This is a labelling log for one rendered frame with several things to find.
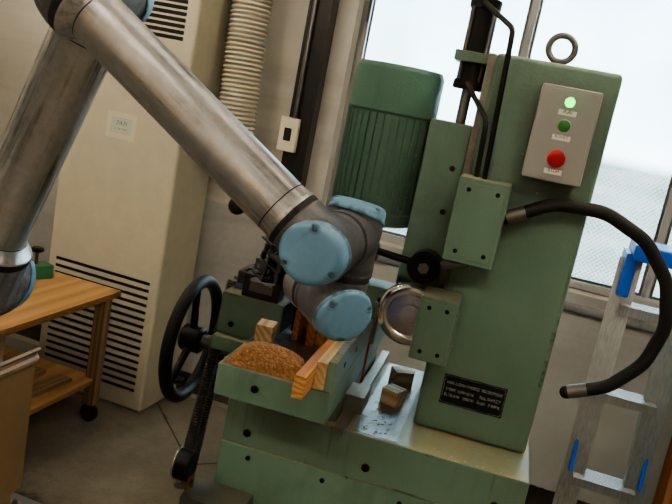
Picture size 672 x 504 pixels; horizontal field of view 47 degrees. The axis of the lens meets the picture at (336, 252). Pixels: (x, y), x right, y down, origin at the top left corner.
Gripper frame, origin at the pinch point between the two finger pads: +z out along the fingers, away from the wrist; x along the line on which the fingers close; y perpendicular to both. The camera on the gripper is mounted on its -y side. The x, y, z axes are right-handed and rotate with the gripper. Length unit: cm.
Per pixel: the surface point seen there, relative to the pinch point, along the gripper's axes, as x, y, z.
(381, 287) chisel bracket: 3.4, -22.2, -6.9
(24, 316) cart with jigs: 66, 26, 108
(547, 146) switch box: -33, -29, -31
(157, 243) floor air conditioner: 47, -22, 148
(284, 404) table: 21.8, 1.2, -24.0
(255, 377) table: 19.1, 6.1, -19.9
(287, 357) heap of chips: 14.8, 1.0, -19.7
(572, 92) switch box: -43, -30, -32
